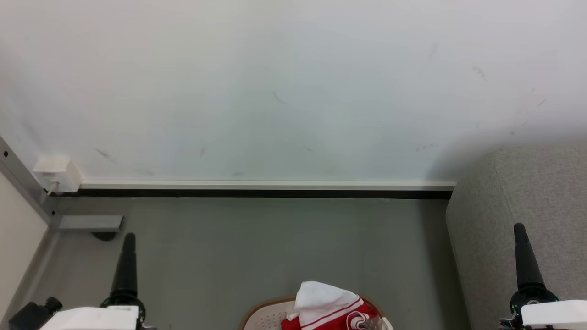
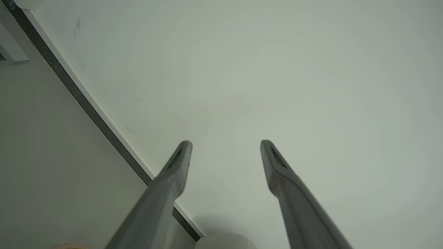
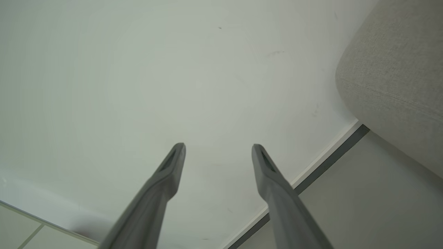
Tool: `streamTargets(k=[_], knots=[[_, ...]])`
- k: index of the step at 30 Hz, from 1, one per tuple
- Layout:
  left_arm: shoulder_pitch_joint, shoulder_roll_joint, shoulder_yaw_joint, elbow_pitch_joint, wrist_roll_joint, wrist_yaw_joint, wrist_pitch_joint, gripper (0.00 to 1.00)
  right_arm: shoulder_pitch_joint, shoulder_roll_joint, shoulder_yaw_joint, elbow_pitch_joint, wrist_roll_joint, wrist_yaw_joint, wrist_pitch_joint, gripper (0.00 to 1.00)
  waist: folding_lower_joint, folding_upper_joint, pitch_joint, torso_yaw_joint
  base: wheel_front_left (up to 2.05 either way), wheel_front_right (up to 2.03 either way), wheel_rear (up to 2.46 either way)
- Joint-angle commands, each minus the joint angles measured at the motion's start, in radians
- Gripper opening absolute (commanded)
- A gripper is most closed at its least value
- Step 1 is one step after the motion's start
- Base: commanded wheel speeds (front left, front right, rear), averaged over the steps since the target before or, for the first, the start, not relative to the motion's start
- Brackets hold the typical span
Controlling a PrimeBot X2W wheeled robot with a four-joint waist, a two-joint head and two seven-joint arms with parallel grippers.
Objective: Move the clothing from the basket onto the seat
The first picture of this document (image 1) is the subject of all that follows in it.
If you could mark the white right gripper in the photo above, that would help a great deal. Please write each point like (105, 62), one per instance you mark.
(552, 316)

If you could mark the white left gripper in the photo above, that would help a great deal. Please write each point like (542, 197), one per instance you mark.
(98, 318)

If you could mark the red white sports clothing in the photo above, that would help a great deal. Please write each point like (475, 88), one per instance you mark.
(325, 307)

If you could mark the grey fabric sofa seat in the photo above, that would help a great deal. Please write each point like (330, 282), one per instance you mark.
(523, 238)

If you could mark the off-white partition panel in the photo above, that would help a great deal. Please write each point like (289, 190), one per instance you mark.
(18, 243)

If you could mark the white and black skirting board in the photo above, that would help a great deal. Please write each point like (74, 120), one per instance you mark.
(266, 189)

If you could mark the black frame foot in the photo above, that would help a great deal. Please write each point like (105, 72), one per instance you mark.
(104, 236)

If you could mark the grey metal frame leg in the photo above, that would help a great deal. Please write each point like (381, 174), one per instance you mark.
(87, 222)

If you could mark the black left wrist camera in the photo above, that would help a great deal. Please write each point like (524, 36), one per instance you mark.
(30, 316)

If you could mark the white wall socket box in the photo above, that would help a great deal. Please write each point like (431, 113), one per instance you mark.
(58, 174)

